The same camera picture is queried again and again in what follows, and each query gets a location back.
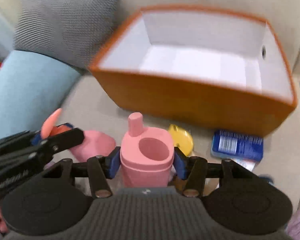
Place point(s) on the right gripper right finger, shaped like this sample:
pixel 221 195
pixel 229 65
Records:
pixel 194 170

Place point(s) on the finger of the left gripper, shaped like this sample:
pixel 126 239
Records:
pixel 62 137

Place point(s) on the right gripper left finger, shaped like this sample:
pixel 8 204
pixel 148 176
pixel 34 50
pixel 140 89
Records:
pixel 98 170

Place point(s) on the pink bottle with suction base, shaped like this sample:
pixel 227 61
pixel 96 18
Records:
pixel 95 142

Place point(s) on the yellow tape measure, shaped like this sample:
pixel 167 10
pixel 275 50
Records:
pixel 182 139

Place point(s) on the blue tin box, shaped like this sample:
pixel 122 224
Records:
pixel 228 145

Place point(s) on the pink cup with spout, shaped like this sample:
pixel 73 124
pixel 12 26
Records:
pixel 146 154

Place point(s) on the light blue cushion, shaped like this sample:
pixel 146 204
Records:
pixel 32 87

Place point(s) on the orange cardboard box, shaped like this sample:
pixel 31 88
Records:
pixel 209 67

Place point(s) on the purple fluffy blanket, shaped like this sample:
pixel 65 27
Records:
pixel 293 227

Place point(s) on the black white checked cushion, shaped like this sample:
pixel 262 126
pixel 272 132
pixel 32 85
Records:
pixel 71 31

